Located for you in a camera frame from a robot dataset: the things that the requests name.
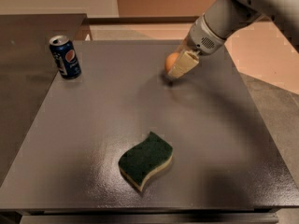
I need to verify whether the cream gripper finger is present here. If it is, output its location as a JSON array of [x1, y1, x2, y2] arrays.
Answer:
[[176, 40, 189, 53], [166, 50, 199, 79]]

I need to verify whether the orange fruit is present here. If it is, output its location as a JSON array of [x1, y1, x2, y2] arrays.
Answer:
[[164, 52, 179, 73]]

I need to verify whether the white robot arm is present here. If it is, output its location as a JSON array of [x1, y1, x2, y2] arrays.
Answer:
[[164, 0, 299, 79]]

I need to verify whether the green and yellow sponge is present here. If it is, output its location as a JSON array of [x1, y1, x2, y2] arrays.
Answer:
[[118, 132, 173, 192]]

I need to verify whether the blue Pepsi can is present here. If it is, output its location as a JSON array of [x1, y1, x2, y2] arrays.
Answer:
[[50, 35, 81, 79]]

